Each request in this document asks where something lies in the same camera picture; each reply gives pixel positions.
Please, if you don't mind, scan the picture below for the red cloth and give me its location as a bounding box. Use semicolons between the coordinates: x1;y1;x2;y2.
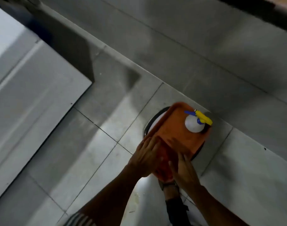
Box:
154;143;182;183

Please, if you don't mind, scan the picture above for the dark trouser leg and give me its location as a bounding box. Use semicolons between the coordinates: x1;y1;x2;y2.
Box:
165;197;192;226

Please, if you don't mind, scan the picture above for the person's left forearm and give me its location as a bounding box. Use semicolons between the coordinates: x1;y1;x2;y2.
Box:
80;163;149;226

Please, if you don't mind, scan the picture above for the white round stool black rim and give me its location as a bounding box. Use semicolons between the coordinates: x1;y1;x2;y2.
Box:
143;106;206;163

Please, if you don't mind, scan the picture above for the person's right foot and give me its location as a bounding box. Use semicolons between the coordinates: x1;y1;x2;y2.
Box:
163;183;181;201

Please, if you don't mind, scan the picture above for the person's left hand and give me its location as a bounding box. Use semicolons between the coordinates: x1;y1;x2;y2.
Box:
128;136;163;178

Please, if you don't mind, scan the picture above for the person's right forearm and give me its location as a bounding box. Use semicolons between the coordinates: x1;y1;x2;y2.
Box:
181;183;250;226

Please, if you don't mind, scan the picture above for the white panel door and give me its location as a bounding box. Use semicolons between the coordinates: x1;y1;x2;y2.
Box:
0;3;93;206

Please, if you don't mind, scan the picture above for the striped shirt sleeve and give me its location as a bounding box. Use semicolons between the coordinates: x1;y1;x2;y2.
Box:
63;211;97;226

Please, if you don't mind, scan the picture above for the white spray bottle yellow nozzle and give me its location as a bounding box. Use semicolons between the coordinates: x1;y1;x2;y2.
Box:
184;109;213;133

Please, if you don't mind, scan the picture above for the orange plastic tray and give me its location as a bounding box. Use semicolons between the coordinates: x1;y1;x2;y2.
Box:
143;102;212;183

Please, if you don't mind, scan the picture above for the person's right hand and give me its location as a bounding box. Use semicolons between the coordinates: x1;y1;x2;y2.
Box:
168;152;202;193

